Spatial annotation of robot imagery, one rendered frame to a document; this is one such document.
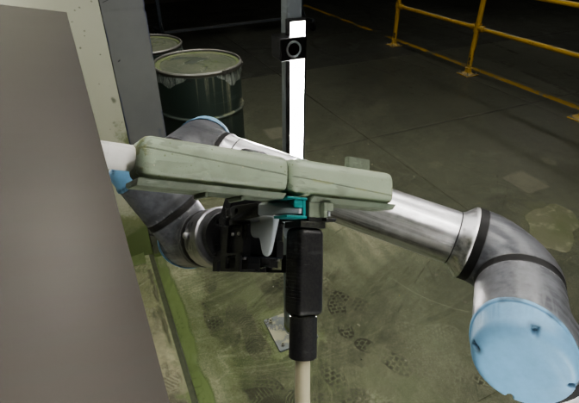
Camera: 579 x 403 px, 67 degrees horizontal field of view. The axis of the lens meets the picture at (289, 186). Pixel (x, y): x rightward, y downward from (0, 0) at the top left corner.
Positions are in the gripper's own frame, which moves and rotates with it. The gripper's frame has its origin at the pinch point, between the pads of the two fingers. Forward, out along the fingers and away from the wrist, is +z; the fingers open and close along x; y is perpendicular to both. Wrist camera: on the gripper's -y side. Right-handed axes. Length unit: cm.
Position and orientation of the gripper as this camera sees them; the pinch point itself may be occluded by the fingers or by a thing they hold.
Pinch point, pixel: (308, 207)
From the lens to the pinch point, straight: 48.4
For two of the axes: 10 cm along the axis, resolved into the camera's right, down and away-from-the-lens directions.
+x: -8.2, -1.3, -5.6
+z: 5.7, -1.5, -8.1
